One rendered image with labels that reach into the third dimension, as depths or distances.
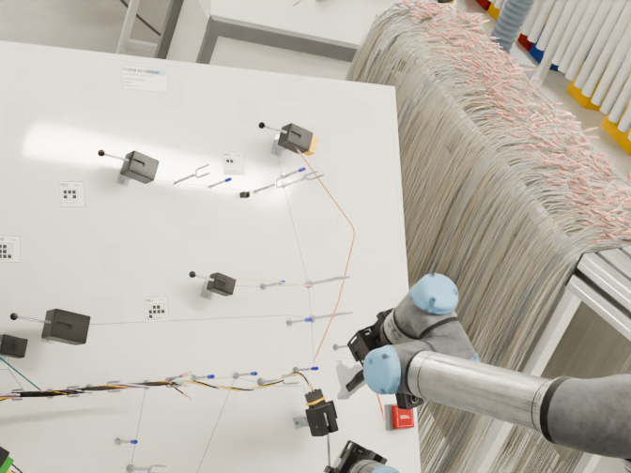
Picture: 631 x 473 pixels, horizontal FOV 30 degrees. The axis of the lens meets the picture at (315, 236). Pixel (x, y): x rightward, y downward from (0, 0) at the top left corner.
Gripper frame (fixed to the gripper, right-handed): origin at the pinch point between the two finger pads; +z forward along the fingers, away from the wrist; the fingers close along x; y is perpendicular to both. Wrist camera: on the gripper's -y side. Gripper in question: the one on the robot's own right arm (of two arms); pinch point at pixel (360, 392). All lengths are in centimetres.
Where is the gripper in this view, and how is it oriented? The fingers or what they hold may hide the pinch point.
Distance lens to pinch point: 224.6
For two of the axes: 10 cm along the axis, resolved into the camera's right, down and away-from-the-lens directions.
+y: -4.6, -8.2, 3.5
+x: -8.0, 2.1, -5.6
